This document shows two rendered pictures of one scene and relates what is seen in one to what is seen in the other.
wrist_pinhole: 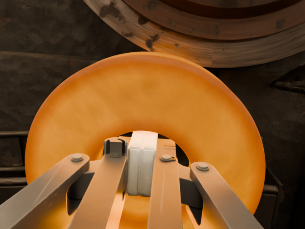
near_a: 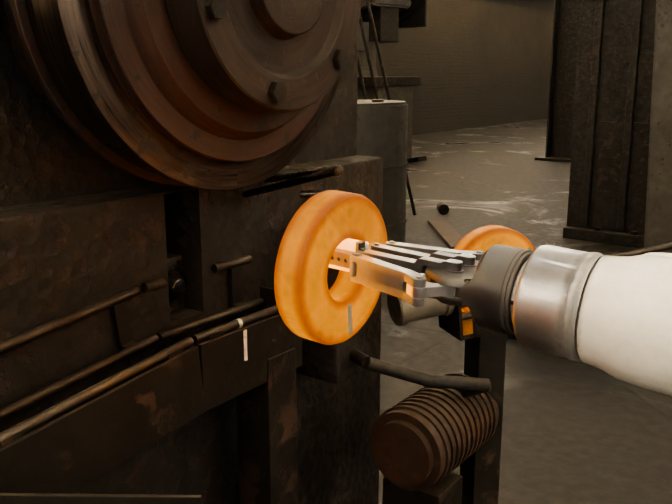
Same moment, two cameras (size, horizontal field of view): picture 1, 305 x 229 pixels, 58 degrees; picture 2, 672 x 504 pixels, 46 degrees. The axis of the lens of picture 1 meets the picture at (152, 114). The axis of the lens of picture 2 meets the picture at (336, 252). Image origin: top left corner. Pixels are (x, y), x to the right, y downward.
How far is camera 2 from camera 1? 0.69 m
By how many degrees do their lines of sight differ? 54
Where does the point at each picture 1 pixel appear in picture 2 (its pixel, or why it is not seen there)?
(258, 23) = (273, 139)
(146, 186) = not seen: hidden behind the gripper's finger
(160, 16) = (204, 145)
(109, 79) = (337, 211)
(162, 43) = (197, 172)
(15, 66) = not seen: outside the picture
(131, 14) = (167, 145)
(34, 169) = (305, 283)
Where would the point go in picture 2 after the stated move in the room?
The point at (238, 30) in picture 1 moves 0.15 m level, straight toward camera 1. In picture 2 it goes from (261, 148) to (342, 158)
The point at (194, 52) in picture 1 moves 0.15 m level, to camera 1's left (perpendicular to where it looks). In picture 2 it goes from (222, 175) to (123, 191)
